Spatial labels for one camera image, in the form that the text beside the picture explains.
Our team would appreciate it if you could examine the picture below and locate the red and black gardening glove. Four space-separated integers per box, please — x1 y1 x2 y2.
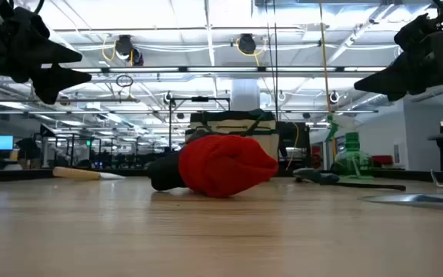
147 133 279 199

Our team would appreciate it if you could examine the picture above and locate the white-bladed transplanter wooden handle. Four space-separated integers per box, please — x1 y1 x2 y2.
52 166 126 182

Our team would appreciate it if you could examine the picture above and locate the yellow power cable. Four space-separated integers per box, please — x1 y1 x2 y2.
318 0 340 162

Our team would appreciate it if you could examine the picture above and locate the black power cable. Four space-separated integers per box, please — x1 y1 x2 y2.
264 0 280 124

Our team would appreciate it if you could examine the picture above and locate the green-headed hammer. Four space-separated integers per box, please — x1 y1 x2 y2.
292 167 407 192

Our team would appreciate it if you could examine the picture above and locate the beige green gardening tool bag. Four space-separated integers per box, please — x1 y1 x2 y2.
185 108 280 161

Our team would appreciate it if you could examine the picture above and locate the red storage box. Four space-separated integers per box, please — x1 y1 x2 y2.
371 155 395 166

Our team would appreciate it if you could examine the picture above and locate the white marker with green cap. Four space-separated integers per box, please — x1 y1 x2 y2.
324 115 375 182

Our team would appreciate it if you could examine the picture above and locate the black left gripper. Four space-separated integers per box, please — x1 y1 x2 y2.
0 0 92 105

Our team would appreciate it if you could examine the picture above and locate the white round pillar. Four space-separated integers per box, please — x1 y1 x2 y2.
231 78 261 112

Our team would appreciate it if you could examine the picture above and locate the black ceiling cord reel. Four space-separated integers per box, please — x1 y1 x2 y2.
114 34 145 67
238 33 258 55

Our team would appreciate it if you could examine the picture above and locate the black cabinet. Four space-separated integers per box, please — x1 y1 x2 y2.
278 121 311 170

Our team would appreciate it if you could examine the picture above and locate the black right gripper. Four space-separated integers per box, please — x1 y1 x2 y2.
354 14 443 102

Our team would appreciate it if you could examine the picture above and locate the metal trowel wooden handle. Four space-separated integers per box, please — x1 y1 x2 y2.
358 192 443 207

